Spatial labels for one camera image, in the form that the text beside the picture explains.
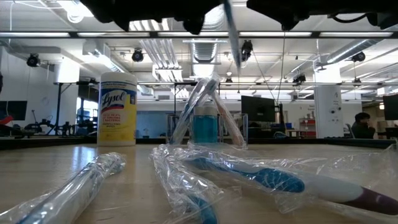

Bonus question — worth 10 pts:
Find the white pillar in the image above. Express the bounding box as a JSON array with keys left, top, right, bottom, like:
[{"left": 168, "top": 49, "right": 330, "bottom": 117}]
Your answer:
[{"left": 313, "top": 62, "right": 345, "bottom": 139}]

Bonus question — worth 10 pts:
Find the clear acrylic organizer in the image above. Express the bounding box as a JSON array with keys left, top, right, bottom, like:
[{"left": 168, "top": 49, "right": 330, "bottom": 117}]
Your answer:
[{"left": 166, "top": 112, "right": 249, "bottom": 147}]

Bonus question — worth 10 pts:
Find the thin hanging cable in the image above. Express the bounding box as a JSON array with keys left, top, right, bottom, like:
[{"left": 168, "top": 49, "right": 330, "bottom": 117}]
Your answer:
[{"left": 275, "top": 29, "right": 287, "bottom": 105}]

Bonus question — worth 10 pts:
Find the blue partition panel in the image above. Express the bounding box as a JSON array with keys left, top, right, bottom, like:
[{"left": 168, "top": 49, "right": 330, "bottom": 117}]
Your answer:
[{"left": 136, "top": 111, "right": 169, "bottom": 139}]

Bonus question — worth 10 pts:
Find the silver ventilation duct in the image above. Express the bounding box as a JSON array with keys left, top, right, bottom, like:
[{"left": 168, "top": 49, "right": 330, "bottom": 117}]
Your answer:
[{"left": 185, "top": 6, "right": 228, "bottom": 63}]

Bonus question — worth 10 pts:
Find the black aluminium table frame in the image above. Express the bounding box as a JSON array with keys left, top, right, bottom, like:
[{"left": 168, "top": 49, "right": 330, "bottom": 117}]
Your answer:
[{"left": 0, "top": 136, "right": 398, "bottom": 151}]

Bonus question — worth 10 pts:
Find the orange white toothbrush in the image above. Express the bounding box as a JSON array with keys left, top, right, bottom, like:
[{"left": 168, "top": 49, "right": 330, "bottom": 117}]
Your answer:
[{"left": 212, "top": 90, "right": 247, "bottom": 147}]

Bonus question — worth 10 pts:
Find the black overhead light bar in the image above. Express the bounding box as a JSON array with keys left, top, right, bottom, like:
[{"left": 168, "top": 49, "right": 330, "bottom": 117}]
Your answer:
[{"left": 0, "top": 30, "right": 398, "bottom": 40}]

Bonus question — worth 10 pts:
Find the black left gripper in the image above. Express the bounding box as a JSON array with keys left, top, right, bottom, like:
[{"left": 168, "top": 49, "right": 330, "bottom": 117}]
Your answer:
[{"left": 133, "top": 0, "right": 225, "bottom": 35}]

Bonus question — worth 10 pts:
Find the blue white toothbrush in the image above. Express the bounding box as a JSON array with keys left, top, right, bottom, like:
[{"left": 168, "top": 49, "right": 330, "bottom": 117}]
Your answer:
[
  {"left": 222, "top": 0, "right": 244, "bottom": 75},
  {"left": 0, "top": 151, "right": 127, "bottom": 224},
  {"left": 150, "top": 143, "right": 224, "bottom": 224},
  {"left": 174, "top": 146, "right": 307, "bottom": 200},
  {"left": 174, "top": 76, "right": 220, "bottom": 146},
  {"left": 169, "top": 77, "right": 209, "bottom": 146}
]

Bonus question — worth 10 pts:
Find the person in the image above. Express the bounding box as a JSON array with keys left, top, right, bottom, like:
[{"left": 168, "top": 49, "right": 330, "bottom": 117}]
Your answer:
[{"left": 351, "top": 111, "right": 376, "bottom": 139}]

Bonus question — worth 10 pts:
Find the black monitor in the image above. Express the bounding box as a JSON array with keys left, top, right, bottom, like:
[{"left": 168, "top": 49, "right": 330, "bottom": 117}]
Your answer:
[
  {"left": 0, "top": 100, "right": 28, "bottom": 121},
  {"left": 382, "top": 94, "right": 398, "bottom": 121},
  {"left": 241, "top": 95, "right": 276, "bottom": 123}
]

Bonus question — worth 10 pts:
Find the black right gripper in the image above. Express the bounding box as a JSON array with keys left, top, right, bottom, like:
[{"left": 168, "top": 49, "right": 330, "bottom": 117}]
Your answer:
[{"left": 247, "top": 0, "right": 333, "bottom": 31}]

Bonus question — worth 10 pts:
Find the yellow Lysol wipes canister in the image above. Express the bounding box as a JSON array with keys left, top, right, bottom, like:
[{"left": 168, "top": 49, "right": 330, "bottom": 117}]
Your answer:
[{"left": 97, "top": 72, "right": 138, "bottom": 147}]

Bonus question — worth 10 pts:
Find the red shelf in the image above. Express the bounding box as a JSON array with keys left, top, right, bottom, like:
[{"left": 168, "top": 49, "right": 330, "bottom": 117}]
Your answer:
[{"left": 299, "top": 117, "right": 317, "bottom": 138}]

